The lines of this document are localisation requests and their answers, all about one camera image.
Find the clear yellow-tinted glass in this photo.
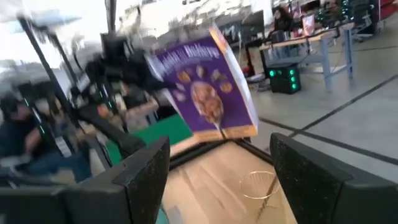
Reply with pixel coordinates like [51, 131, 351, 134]
[238, 170, 280, 200]

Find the wooden workbench with blue legs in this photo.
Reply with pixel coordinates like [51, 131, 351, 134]
[259, 22, 356, 90]

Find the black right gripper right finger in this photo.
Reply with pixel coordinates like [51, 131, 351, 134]
[269, 133, 398, 224]

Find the black aluminium table frame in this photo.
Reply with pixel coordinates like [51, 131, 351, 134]
[169, 138, 274, 170]

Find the green floor mat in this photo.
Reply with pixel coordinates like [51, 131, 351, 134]
[105, 113, 193, 166]

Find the black computer with green lights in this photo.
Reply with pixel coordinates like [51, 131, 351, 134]
[267, 63, 302, 95]

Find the black metal post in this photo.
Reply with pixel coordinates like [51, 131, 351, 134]
[17, 15, 81, 125]

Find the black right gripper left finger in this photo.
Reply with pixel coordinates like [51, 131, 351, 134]
[0, 136, 171, 224]

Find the person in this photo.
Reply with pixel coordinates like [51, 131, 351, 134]
[267, 6, 295, 40]
[0, 95, 93, 184]

